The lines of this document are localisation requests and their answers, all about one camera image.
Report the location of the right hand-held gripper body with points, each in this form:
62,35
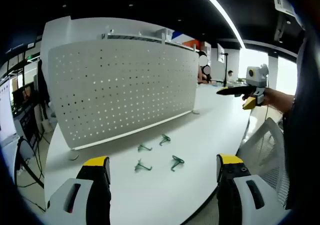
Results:
258,77

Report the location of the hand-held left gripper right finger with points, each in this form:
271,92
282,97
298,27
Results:
230,185

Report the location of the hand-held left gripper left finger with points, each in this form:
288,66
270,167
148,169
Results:
97,185

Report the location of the green hook assembly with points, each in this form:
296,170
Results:
165,140
142,167
177,161
144,148

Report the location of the white perforated mounting plate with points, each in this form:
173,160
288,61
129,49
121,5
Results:
125,85

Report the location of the person's right hand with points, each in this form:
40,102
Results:
277,98

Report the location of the green potted plant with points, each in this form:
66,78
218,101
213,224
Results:
241,79

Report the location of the black tripod stand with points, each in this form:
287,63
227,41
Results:
226,70

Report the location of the white display panel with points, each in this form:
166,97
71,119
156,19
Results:
220,53

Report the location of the white mesh office chair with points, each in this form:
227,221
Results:
267,140

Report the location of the person's dark clothing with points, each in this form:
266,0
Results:
305,135

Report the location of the ceiling light strip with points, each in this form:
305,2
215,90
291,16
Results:
230,18

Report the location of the ceiling air conditioner unit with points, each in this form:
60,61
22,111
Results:
281,0

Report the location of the black equipment cart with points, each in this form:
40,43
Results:
27,125

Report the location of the white board panel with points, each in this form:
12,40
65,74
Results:
8,115

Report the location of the metal storage shelf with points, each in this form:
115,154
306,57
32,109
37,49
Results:
130,37

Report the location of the white partition screen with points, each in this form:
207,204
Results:
82,27

